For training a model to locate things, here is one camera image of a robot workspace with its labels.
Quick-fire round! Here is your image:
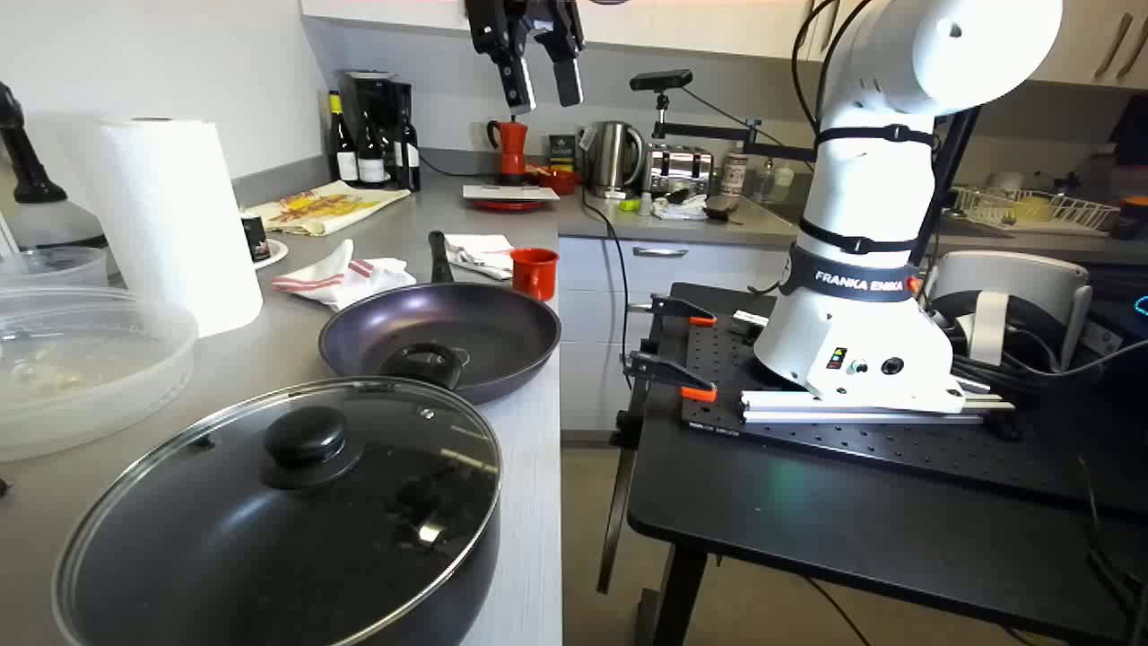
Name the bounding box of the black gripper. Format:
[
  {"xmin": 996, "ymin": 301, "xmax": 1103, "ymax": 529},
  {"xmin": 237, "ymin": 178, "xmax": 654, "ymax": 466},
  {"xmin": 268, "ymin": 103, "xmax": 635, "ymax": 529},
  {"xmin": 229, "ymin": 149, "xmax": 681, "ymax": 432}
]
[{"xmin": 462, "ymin": 0, "xmax": 584, "ymax": 114}]

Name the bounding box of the glass pot lid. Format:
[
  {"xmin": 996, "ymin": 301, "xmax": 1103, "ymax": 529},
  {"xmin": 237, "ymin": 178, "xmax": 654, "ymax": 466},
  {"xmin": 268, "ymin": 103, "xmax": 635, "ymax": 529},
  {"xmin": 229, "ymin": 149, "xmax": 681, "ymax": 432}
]
[{"xmin": 52, "ymin": 377, "xmax": 507, "ymax": 646}]

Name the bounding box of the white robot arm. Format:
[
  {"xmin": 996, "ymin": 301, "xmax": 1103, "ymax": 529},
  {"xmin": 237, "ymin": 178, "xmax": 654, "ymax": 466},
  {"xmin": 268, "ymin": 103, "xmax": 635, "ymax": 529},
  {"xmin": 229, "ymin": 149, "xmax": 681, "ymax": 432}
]
[{"xmin": 755, "ymin": 0, "xmax": 1061, "ymax": 414}]

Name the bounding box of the red moka pot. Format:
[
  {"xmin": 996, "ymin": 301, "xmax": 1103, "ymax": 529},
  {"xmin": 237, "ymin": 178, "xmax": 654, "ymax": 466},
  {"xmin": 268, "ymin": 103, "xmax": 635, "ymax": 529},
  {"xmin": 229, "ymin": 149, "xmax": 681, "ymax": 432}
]
[{"xmin": 486, "ymin": 118, "xmax": 528, "ymax": 178}]

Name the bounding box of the black cooking pot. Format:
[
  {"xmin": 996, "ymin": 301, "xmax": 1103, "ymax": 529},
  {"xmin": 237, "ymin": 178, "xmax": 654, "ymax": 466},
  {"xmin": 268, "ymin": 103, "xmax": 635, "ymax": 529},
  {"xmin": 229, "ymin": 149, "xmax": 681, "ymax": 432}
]
[{"xmin": 70, "ymin": 382, "xmax": 507, "ymax": 646}]

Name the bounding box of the steel electric kettle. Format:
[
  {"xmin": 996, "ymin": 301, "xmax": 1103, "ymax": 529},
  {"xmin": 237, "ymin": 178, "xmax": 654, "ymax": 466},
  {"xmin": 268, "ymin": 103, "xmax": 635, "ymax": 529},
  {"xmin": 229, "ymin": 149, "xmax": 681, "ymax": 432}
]
[{"xmin": 582, "ymin": 122, "xmax": 647, "ymax": 198}]

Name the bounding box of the red white plate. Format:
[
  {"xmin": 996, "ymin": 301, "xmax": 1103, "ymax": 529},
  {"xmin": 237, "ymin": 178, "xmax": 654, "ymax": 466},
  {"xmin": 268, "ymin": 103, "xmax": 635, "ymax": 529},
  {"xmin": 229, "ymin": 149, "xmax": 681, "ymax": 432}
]
[{"xmin": 462, "ymin": 182, "xmax": 559, "ymax": 212}]

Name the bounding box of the black coffee machine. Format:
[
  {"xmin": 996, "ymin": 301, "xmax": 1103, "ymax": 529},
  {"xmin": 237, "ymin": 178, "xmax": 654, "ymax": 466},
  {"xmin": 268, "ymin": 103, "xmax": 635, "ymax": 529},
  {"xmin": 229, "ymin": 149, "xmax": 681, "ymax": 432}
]
[{"xmin": 347, "ymin": 72, "xmax": 419, "ymax": 190}]

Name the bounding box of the dark wine bottle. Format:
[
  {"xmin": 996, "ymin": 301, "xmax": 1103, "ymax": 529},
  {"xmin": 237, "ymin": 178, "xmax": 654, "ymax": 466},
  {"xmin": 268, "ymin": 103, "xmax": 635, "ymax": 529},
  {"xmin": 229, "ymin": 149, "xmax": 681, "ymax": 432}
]
[{"xmin": 326, "ymin": 88, "xmax": 360, "ymax": 182}]

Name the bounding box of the white red striped cloth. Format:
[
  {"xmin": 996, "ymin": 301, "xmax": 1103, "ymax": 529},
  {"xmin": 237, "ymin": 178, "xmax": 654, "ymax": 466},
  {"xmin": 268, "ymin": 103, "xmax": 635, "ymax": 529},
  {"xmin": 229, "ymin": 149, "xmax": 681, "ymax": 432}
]
[{"xmin": 444, "ymin": 233, "xmax": 515, "ymax": 281}]

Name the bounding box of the red cup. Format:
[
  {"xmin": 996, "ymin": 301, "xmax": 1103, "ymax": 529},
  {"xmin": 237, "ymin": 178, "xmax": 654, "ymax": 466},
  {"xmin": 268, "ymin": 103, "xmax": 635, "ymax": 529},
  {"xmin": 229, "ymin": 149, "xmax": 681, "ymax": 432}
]
[{"xmin": 515, "ymin": 249, "xmax": 559, "ymax": 301}]

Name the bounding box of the yellow red paper bag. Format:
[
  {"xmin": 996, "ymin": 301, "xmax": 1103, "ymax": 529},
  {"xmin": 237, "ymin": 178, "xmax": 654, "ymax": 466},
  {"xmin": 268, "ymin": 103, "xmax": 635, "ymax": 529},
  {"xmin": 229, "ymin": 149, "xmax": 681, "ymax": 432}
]
[{"xmin": 254, "ymin": 182, "xmax": 405, "ymax": 238}]

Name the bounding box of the purple frying pan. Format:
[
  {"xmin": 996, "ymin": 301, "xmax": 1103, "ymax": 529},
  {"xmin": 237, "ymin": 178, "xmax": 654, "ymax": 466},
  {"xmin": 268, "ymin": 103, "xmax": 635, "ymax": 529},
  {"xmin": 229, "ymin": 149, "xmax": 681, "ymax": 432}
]
[{"xmin": 320, "ymin": 231, "xmax": 559, "ymax": 401}]

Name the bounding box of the crumpled white red cloth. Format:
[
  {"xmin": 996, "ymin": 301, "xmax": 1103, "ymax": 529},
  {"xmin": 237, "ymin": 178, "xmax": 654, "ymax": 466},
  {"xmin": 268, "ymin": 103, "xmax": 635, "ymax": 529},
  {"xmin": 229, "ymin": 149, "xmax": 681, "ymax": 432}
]
[{"xmin": 273, "ymin": 242, "xmax": 417, "ymax": 312}]

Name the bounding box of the orange black clamp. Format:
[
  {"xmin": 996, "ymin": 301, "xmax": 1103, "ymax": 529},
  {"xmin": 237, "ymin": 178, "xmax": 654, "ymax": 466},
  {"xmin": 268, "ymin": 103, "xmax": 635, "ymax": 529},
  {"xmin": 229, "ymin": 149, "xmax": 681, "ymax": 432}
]
[
  {"xmin": 628, "ymin": 353, "xmax": 717, "ymax": 405},
  {"xmin": 649, "ymin": 294, "xmax": 717, "ymax": 329}
]

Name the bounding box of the white plate with cans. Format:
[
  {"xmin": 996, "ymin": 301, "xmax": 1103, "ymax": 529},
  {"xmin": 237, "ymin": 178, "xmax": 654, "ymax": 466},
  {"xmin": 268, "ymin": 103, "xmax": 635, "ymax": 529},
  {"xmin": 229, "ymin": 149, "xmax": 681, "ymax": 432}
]
[{"xmin": 242, "ymin": 216, "xmax": 287, "ymax": 269}]

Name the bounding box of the white paper towel roll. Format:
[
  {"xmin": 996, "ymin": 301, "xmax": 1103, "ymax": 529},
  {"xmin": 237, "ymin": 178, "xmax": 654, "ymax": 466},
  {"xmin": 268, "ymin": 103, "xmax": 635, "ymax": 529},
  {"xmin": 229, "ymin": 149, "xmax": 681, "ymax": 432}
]
[{"xmin": 94, "ymin": 118, "xmax": 262, "ymax": 336}]

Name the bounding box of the clear plastic container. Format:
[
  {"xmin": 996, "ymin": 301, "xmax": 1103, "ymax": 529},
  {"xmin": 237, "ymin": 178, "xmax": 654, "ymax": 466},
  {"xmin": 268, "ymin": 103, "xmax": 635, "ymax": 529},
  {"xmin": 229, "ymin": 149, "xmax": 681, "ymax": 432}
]
[{"xmin": 0, "ymin": 249, "xmax": 198, "ymax": 463}]

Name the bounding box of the black robot work table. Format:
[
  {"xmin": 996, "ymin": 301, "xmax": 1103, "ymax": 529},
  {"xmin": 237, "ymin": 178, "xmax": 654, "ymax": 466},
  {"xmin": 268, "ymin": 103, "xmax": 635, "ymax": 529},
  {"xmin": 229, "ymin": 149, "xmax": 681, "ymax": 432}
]
[{"xmin": 597, "ymin": 281, "xmax": 1148, "ymax": 646}]

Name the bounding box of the black camera stand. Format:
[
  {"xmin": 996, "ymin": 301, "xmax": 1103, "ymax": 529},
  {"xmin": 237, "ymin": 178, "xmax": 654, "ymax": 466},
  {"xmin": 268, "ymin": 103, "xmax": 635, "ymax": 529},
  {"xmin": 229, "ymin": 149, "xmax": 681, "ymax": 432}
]
[{"xmin": 628, "ymin": 63, "xmax": 818, "ymax": 165}]

